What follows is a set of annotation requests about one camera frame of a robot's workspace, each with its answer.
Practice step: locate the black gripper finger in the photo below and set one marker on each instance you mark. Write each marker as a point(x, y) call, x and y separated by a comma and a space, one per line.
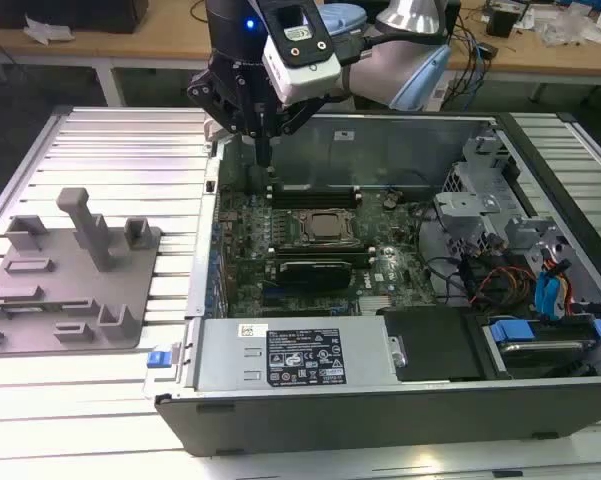
point(297, 120)
point(215, 102)

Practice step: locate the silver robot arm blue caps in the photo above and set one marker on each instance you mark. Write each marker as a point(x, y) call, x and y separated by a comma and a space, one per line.
point(380, 75)

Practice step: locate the black RAM slot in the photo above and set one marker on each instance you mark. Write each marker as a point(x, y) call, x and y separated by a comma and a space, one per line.
point(320, 251)
point(320, 247)
point(330, 204)
point(330, 187)
point(330, 193)
point(330, 198)

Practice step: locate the grey case latch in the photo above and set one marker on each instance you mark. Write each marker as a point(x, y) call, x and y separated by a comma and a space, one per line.
point(209, 131)

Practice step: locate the wooden desk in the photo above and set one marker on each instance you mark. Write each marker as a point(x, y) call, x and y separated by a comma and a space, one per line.
point(155, 37)

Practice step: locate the silver CPU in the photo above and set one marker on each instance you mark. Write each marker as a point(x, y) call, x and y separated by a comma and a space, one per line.
point(326, 225)

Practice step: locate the round coin battery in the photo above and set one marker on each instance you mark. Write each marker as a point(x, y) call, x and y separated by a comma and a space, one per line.
point(391, 202)

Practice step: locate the black equipment box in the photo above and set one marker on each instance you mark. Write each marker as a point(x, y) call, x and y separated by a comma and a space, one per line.
point(80, 15)

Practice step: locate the green motherboard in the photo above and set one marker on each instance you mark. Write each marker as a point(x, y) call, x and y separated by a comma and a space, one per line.
point(395, 270)

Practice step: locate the black expansion slot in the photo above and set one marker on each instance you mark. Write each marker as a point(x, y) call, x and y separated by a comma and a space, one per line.
point(295, 301)

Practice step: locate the white crumpled plastic bag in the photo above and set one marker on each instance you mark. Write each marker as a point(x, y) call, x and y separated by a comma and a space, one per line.
point(47, 32)

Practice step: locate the grey metal drive cage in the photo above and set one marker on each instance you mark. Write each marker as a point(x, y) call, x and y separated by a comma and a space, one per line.
point(460, 202)

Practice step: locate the silver chipset heatsink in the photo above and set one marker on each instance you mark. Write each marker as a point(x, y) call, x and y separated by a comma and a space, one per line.
point(377, 303)

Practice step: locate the grey parts rack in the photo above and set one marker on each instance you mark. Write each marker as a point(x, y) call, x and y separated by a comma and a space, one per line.
point(80, 300)

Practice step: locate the grey power supply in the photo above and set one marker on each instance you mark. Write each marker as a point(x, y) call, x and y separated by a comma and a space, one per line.
point(230, 360)

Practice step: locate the black plastic cover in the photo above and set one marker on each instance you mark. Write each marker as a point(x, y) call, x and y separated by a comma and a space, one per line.
point(430, 345)

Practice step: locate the blue case latch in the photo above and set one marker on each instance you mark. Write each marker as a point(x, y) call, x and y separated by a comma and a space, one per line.
point(159, 361)

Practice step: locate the clear plastic bags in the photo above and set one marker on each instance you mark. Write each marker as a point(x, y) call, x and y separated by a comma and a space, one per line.
point(565, 30)

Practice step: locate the blue disk carrier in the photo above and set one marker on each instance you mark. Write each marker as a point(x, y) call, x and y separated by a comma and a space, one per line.
point(512, 332)

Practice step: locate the black PC case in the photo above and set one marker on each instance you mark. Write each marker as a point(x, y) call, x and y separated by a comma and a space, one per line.
point(330, 425)

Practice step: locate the black hard disk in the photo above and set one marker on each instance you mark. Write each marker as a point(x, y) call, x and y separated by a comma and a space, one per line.
point(540, 357)

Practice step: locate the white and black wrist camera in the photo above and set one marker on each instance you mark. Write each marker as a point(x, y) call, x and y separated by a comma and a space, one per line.
point(305, 75)

